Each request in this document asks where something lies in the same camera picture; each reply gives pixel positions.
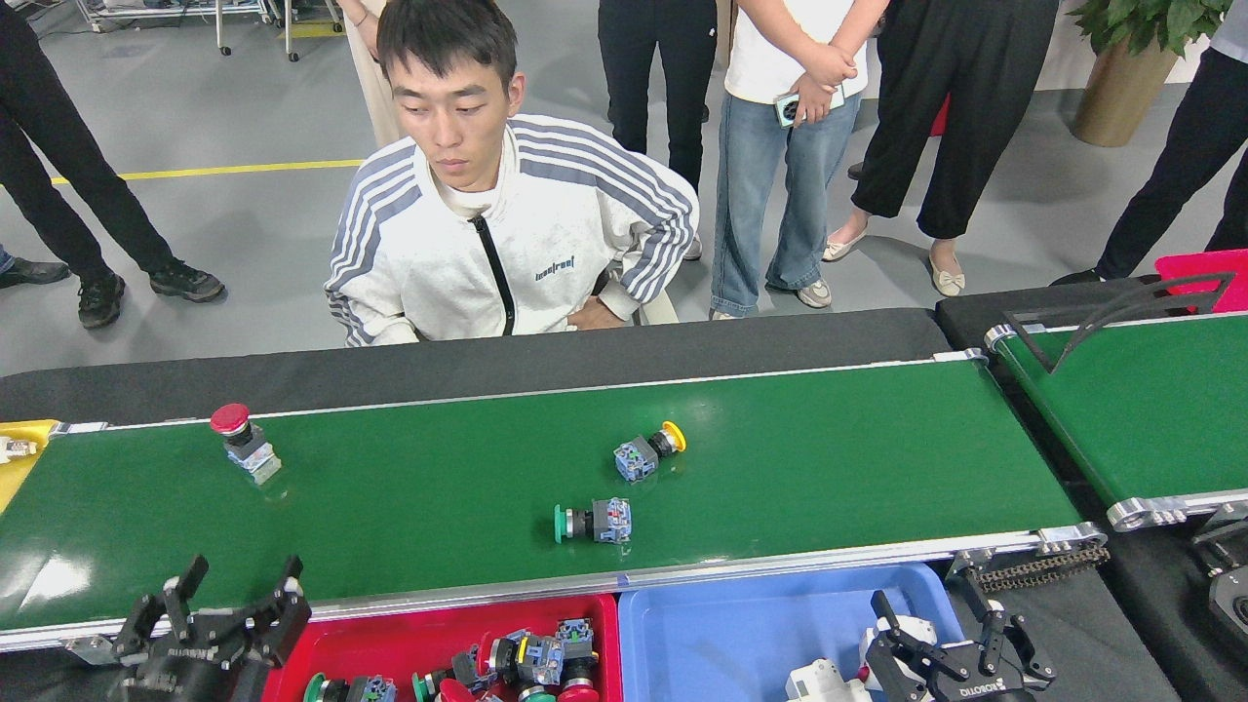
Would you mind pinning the potted green plant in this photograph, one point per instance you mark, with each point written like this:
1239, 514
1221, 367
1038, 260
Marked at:
1116, 97

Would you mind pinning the yellow plastic tray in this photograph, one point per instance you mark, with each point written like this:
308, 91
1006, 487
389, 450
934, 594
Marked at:
8, 476

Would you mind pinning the smartphone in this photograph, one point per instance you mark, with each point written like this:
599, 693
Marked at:
787, 107

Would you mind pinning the seated person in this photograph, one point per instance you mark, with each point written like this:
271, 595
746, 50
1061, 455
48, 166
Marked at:
419, 253

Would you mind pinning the white bulb with metal base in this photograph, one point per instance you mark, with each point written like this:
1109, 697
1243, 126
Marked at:
12, 449

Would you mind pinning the black conveyor guide frame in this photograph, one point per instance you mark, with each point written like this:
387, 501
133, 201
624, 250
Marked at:
1102, 314

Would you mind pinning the person's left hand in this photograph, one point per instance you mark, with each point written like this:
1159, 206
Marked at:
593, 317
812, 99

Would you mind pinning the red plastic bin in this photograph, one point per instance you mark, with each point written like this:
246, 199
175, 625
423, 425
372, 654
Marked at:
1204, 261

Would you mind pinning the black table cover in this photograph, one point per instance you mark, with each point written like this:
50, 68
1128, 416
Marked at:
965, 317
292, 375

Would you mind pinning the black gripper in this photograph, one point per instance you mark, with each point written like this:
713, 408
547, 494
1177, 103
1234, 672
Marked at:
195, 678
983, 690

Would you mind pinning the yellow push button switch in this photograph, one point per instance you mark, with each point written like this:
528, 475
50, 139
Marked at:
639, 458

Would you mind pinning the short green conveyor belt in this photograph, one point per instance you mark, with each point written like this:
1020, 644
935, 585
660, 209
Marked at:
1150, 419

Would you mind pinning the metal wheeled cart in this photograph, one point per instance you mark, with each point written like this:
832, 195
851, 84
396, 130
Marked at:
166, 10

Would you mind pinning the long green conveyor belt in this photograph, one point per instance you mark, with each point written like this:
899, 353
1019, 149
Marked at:
829, 468

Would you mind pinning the blue plastic tray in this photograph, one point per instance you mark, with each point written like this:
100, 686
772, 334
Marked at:
721, 643

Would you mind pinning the red plastic tray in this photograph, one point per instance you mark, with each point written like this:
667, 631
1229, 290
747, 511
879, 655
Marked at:
390, 634

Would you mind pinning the person's right hand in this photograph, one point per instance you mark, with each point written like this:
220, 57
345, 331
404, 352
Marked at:
830, 64

